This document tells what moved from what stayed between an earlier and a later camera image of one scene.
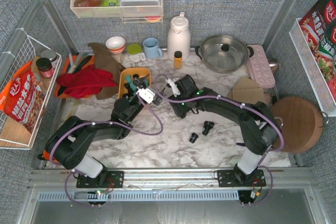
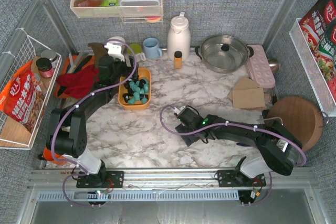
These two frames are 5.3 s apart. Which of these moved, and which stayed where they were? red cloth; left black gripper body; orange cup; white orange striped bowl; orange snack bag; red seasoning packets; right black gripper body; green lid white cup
Moved: right black gripper body; left black gripper body
Stayed: red cloth; orange cup; orange snack bag; red seasoning packets; white orange striped bowl; green lid white cup
